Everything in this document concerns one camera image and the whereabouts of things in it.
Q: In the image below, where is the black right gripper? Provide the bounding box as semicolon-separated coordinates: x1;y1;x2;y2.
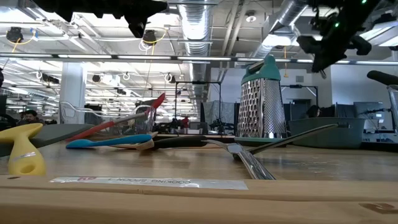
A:
297;12;373;74

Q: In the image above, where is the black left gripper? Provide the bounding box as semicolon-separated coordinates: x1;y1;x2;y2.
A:
71;0;169;39

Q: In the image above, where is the red silicone spoon steel shaft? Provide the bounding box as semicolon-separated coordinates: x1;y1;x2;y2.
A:
65;92;167;143

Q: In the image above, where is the blue silicone spoon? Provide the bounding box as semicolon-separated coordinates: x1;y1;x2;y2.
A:
65;133;154;149

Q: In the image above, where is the black spatula square head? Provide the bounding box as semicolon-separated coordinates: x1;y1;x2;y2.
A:
151;123;349;161

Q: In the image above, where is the yellow silicone spoon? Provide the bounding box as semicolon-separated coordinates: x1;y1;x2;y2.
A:
0;123;47;177

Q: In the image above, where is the long LED light bar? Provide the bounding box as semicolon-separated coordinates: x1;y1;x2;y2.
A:
0;52;398;65

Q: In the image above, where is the person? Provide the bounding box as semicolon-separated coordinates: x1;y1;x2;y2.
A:
306;105;321;118
17;109;44;127

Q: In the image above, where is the steel box grater teal trim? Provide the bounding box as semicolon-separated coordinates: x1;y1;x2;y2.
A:
234;54;289;147

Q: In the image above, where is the teal plastic bin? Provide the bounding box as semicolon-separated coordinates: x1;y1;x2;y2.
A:
287;116;367;149

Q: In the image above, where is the large clear plastic bin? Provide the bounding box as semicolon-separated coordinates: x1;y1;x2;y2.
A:
386;84;398;133

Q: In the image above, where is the white square column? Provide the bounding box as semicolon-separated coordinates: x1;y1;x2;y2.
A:
58;62;87;124

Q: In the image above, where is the small clear plastic bin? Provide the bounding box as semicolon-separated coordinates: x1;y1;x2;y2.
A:
59;101;156;137

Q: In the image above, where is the slotted wooden spoon white label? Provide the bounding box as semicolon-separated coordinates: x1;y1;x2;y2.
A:
0;174;398;202

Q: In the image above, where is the black ceiling device yellow cable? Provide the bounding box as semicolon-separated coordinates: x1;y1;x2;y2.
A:
138;29;167;52
5;26;38;52

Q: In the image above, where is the large silver air duct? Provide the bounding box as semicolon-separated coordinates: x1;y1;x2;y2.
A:
250;0;310;58

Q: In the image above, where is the silver spiral air duct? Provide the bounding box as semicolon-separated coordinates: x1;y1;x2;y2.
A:
177;2;215;103

